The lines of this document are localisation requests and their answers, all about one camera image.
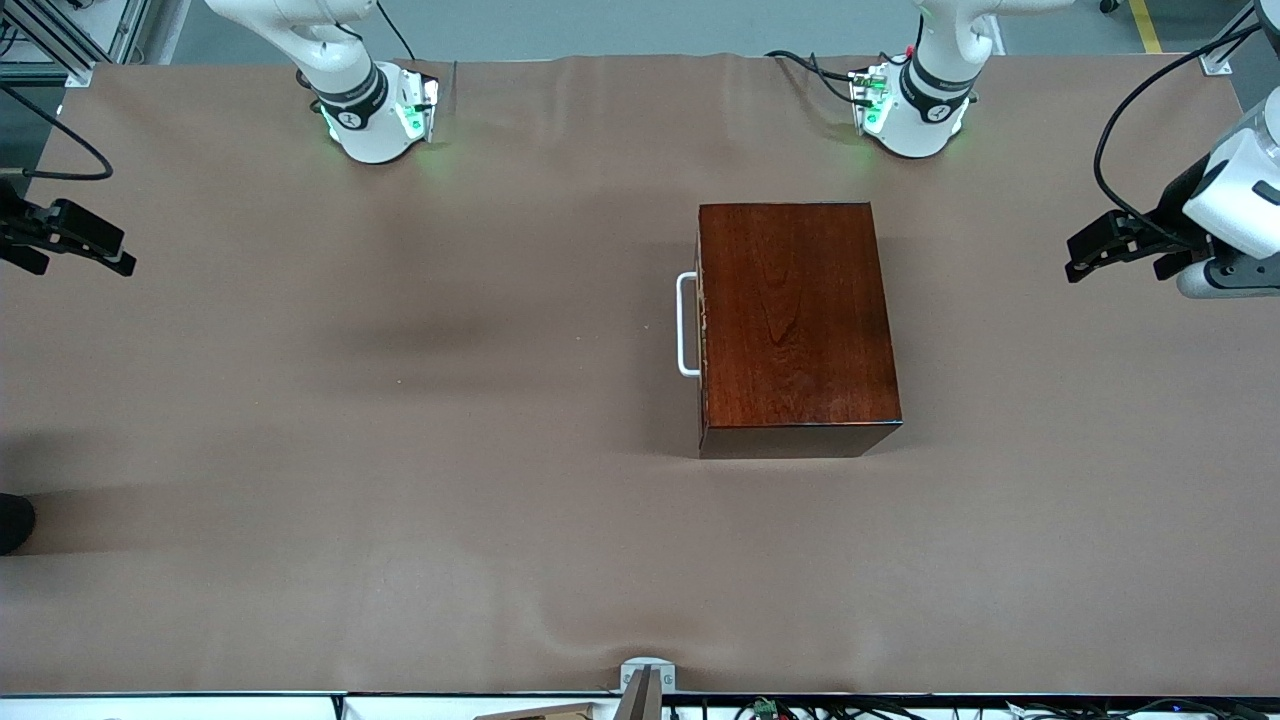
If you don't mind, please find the wooden drawer with white handle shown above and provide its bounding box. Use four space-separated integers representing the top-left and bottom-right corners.
677 208 707 451

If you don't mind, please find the black rounded object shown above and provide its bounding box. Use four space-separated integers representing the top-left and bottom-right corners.
0 493 37 556

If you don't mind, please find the dark brown wooden cabinet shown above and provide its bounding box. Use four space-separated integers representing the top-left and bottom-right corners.
693 202 904 460

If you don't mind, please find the brown table cloth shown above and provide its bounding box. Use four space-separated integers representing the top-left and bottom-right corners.
0 52 1280 696

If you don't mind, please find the brown cardboard piece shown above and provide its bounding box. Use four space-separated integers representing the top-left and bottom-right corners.
473 702 601 720

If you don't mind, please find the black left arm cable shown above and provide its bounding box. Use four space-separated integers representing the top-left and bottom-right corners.
1093 20 1266 246

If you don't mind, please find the aluminium frame profile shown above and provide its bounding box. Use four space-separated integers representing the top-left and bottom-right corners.
1198 0 1280 76
0 0 151 86

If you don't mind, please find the black base cable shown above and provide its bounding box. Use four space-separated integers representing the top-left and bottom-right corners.
765 50 866 106
377 0 418 61

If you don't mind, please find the grey metal bracket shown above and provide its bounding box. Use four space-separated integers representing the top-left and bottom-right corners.
620 657 677 693

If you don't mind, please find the grey metal post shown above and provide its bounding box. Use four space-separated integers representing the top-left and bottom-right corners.
612 665 663 720

